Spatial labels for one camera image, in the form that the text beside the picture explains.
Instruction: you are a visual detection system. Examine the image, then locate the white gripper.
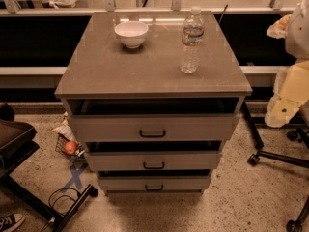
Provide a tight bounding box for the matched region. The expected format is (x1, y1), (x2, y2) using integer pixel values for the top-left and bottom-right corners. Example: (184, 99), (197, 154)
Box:
(265, 14), (309, 128)

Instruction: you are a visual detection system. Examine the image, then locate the grey drawer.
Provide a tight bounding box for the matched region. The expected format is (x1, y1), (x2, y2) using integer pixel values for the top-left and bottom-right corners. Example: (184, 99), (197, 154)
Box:
(69, 98), (239, 142)
(98, 169), (211, 192)
(85, 141), (222, 171)

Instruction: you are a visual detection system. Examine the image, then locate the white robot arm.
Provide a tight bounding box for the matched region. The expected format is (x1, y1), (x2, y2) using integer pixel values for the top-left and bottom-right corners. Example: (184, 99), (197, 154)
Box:
(265, 0), (309, 128)

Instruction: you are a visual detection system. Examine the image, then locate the grey drawer cabinet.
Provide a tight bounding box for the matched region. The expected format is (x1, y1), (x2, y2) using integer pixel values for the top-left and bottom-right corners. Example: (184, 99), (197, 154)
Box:
(53, 11), (253, 195)

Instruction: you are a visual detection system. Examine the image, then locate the clear plastic water bottle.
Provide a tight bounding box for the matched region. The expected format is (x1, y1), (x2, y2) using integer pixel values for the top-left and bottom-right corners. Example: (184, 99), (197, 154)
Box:
(180, 7), (205, 74)

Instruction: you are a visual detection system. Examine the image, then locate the white ceramic bowl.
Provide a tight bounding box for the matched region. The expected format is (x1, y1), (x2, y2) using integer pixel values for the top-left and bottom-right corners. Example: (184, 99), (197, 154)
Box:
(114, 21), (149, 49)

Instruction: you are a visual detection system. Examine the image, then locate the black office chair right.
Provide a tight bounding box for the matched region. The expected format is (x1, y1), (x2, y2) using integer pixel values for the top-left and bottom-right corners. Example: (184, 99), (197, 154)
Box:
(247, 128), (309, 232)

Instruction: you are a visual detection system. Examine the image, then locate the black office chair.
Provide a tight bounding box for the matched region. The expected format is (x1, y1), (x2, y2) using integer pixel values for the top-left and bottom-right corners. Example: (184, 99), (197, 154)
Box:
(247, 128), (309, 232)
(0, 103), (98, 232)

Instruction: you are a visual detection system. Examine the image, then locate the red apple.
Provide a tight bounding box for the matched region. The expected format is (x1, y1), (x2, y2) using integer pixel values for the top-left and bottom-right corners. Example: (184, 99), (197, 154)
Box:
(64, 141), (77, 155)

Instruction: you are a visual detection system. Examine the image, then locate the snack bag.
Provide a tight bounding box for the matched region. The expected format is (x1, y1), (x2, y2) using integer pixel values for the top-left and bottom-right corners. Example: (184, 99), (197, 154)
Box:
(53, 112), (76, 141)

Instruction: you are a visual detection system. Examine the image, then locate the blue tape cross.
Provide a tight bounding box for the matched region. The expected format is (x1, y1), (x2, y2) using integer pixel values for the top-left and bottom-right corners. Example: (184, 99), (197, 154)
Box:
(63, 163), (88, 190)

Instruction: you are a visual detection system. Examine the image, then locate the black office chair left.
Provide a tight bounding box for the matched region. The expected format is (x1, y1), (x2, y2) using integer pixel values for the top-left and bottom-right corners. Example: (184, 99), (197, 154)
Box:
(0, 103), (98, 232)

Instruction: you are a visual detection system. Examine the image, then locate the black white sneaker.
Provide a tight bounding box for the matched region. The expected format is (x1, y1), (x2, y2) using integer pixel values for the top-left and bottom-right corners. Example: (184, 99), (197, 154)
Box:
(0, 214), (25, 232)

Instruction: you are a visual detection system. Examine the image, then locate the black metal frame leg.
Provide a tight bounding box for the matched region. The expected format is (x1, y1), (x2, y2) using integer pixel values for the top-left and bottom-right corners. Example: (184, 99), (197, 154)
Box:
(241, 102), (264, 150)

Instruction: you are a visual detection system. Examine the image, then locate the black wire basket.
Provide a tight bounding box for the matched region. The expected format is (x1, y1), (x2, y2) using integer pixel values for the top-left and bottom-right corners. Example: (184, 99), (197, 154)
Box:
(55, 134), (85, 162)

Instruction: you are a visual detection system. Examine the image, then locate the black cable on floor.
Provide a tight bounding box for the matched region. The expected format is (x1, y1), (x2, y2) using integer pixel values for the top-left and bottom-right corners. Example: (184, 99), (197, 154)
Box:
(40, 187), (83, 232)

